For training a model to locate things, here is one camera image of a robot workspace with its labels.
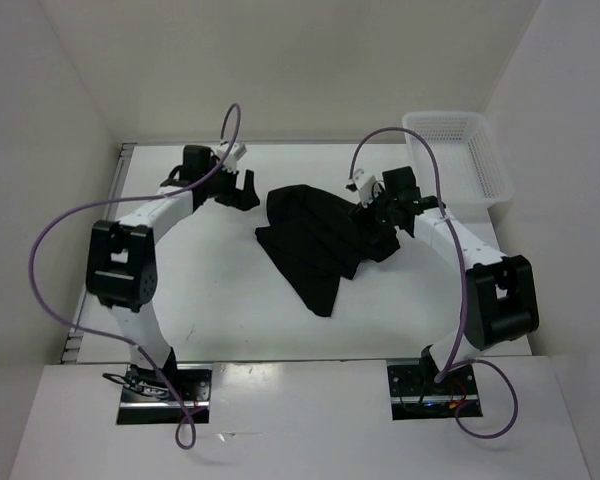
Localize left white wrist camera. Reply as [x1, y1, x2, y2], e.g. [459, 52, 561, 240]
[216, 141, 247, 164]

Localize white plastic basket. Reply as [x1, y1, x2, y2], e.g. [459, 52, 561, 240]
[402, 111, 514, 208]

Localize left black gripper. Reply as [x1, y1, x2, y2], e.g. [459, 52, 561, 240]
[202, 159, 259, 212]

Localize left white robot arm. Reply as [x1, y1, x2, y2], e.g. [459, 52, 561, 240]
[86, 141, 260, 400]

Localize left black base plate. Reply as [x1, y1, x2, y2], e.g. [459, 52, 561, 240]
[116, 364, 212, 426]

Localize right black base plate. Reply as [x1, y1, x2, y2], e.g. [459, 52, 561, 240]
[386, 359, 483, 421]

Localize black shorts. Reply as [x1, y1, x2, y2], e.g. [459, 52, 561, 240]
[255, 184, 400, 317]

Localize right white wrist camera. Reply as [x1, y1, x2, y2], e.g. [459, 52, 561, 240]
[346, 169, 381, 208]

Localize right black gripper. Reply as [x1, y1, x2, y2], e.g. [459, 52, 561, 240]
[348, 182, 398, 245]

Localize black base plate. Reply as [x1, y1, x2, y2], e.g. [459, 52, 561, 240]
[386, 359, 483, 421]
[116, 364, 212, 426]

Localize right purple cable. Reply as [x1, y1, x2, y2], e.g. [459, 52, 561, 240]
[348, 127, 519, 440]

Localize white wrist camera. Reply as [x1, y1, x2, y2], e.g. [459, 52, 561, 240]
[216, 141, 247, 164]
[346, 169, 381, 208]

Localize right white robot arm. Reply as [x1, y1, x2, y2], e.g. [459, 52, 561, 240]
[351, 167, 539, 393]

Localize aluminium table edge rail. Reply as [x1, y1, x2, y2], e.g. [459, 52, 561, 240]
[60, 143, 136, 364]

